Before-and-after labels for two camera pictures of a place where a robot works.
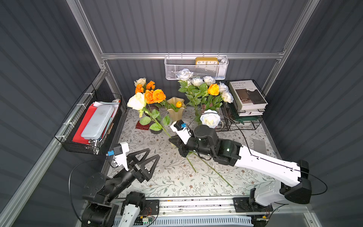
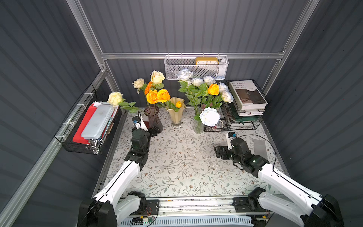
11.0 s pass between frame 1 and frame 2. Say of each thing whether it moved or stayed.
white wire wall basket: stayed
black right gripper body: moved
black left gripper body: moved
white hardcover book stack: stayed
